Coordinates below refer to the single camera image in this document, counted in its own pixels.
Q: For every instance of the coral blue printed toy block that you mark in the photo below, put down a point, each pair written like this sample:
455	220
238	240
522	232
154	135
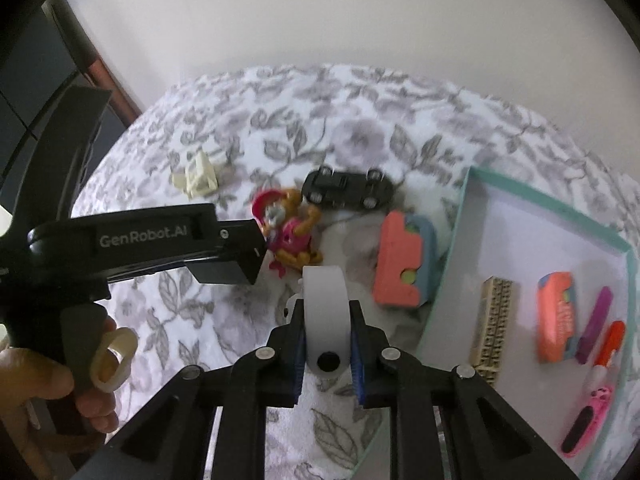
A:
554	316

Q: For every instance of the person's left hand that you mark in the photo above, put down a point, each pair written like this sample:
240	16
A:
35	377

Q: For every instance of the white box with teal rim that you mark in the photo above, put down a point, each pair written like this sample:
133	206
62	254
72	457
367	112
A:
525	240

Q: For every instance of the dark cabinet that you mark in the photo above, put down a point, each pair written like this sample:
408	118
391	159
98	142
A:
20	60

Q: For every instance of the puppy toy figure pink helmet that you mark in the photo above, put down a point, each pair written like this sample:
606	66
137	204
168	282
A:
289	225

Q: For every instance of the coral blue notched toy block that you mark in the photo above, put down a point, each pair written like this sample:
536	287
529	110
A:
400	265

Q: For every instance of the black toy car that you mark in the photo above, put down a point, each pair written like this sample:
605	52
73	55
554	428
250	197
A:
345	188

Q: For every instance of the pink toy skateboard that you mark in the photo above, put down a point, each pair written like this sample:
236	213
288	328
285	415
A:
585	422

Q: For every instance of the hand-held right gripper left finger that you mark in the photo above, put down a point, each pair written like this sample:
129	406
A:
298	360

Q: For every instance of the brown wooden post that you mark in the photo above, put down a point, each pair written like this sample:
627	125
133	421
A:
100	75

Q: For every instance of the floral fleece blanket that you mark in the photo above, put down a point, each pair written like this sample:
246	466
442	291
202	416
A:
350	110

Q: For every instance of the wooden patterned block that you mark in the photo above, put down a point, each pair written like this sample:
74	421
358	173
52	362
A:
492	327

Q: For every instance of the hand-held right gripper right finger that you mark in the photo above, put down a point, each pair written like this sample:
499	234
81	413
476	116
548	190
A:
358	360

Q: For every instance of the cream hair claw clip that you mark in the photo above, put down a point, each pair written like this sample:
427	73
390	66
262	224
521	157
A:
200	176

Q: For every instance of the red marker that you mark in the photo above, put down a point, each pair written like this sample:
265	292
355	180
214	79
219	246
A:
611	342

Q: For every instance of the purple pen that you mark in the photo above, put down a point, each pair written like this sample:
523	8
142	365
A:
595	325

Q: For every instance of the white round case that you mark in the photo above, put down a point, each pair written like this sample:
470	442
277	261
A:
325	310

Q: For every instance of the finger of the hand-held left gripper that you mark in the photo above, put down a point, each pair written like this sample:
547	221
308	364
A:
225	267
240	235

